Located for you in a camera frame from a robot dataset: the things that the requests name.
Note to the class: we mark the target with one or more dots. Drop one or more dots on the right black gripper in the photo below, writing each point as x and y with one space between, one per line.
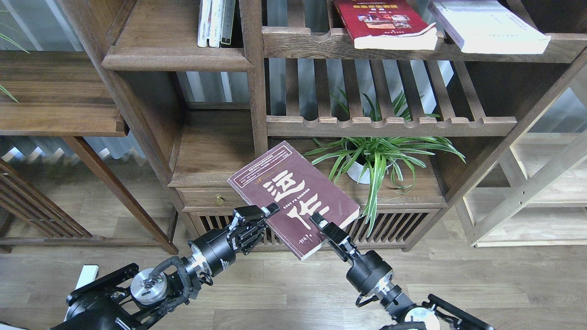
369 273

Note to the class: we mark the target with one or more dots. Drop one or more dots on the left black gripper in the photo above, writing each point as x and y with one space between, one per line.
216 250

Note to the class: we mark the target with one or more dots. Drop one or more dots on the white book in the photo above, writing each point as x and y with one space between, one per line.
487 27
204 23
216 19

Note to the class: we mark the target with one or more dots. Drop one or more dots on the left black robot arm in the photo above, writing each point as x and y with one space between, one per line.
130 299

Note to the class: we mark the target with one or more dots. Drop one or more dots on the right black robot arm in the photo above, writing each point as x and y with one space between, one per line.
410 316

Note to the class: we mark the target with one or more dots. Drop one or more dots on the light wooden shelf unit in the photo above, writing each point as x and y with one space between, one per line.
545 198

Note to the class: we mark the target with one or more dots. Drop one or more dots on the white plant pot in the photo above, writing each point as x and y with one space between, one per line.
357 173

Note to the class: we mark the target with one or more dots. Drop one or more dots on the green spider plant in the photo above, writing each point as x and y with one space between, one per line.
380 156

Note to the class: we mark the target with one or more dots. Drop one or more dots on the dark wooden bookshelf unit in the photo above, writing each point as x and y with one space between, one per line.
200 114

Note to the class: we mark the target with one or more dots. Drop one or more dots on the white bar on floor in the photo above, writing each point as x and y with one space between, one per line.
87 275

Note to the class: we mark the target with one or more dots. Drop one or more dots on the red book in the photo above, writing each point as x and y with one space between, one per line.
386 25

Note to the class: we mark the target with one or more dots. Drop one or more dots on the dark green upright book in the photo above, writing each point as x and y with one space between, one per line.
228 15

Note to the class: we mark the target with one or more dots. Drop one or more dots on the dark slatted wooden rack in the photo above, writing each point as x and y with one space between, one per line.
25 202

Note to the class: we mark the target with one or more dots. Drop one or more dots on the green leaves at left edge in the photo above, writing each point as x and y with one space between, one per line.
11 55

